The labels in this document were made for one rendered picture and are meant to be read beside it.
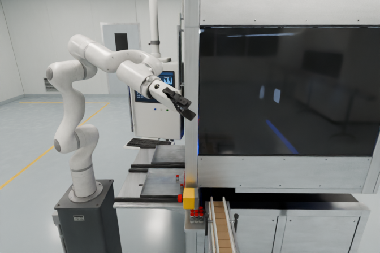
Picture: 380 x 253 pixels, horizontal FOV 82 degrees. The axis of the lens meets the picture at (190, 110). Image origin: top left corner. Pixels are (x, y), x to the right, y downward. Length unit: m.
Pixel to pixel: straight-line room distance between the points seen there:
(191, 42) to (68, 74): 0.58
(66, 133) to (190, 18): 0.83
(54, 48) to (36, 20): 0.84
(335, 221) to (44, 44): 7.56
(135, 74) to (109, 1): 6.20
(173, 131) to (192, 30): 1.34
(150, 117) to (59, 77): 1.18
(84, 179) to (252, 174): 0.93
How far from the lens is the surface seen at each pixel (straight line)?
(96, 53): 0.94
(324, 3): 1.08
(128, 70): 0.81
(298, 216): 1.44
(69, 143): 1.29
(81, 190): 1.48
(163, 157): 1.72
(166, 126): 2.12
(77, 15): 7.28
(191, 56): 0.95
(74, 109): 1.23
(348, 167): 1.37
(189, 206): 1.15
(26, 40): 8.07
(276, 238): 1.52
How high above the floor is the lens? 1.76
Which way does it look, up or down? 19 degrees down
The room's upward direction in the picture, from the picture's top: straight up
